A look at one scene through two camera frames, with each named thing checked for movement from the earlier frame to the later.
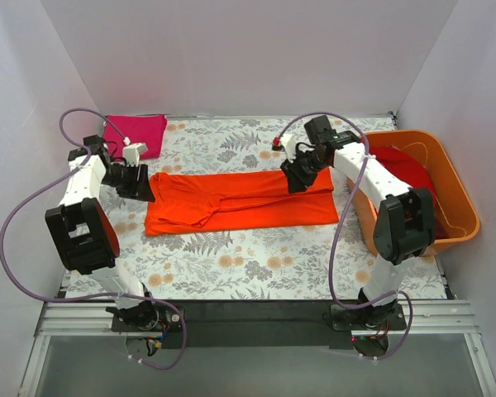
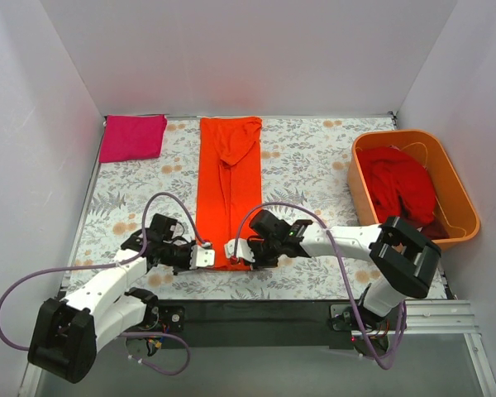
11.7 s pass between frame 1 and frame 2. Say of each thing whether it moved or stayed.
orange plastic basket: stayed
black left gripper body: moved
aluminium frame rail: stayed
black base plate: stayed
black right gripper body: moved
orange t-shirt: moved
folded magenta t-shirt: stayed
